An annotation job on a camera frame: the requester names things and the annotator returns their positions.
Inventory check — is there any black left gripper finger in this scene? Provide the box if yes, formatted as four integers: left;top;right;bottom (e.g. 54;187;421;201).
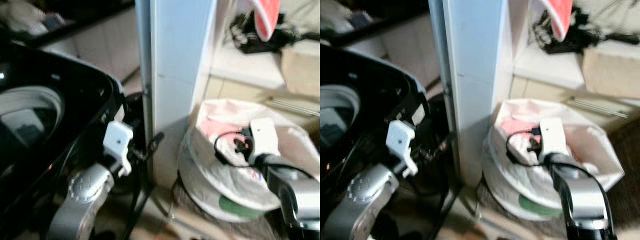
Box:
434;131;457;154
147;131;166;155

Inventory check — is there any white fabric laundry basket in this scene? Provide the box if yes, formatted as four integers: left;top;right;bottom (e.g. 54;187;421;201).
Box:
177;98;321;224
482;98;626;221

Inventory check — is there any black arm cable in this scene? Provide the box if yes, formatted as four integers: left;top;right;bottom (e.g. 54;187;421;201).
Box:
429;182;462;240
505;129;544;167
121;150;153;240
213;130;252;167

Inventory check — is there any white upright panel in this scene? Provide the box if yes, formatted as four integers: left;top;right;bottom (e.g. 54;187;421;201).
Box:
135;0;219;189
428;0;516;189

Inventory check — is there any metal rod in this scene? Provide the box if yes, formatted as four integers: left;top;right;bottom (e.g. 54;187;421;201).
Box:
264;97;321;117
567;97;632;119

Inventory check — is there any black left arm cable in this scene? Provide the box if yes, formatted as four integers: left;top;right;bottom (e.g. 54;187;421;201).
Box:
429;182;462;240
121;150;153;240

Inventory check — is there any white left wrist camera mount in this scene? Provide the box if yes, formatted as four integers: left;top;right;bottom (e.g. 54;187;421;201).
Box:
385;120;418;179
102;120;135;177

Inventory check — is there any white low shelf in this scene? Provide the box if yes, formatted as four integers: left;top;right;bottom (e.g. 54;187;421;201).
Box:
210;42;290;92
514;42;587;93

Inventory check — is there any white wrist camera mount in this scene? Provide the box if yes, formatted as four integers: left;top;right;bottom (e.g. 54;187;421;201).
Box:
102;120;135;177
537;117;571;162
248;118;281;164
385;120;418;179

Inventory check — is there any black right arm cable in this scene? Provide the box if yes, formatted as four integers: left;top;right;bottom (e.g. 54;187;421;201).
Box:
213;130;252;167
505;129;544;167

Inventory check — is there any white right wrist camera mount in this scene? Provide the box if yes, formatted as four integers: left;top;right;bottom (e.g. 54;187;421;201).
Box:
248;118;281;164
537;117;571;162

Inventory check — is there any pink garment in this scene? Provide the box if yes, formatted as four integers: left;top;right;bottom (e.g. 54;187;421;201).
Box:
204;117;251;147
500;117;541;147

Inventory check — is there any beige cardboard box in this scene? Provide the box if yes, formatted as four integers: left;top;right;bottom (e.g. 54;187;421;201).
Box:
582;45;640;101
279;42;321;99

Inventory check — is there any black clothes pile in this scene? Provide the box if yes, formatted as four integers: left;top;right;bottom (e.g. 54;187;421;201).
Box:
227;11;321;54
529;6;640;55

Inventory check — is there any red hanging towel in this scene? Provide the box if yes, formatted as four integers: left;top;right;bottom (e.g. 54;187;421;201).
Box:
542;0;575;43
252;0;286;43

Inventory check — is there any white cloth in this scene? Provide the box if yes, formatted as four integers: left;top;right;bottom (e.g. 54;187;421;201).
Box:
0;0;51;37
320;0;377;37

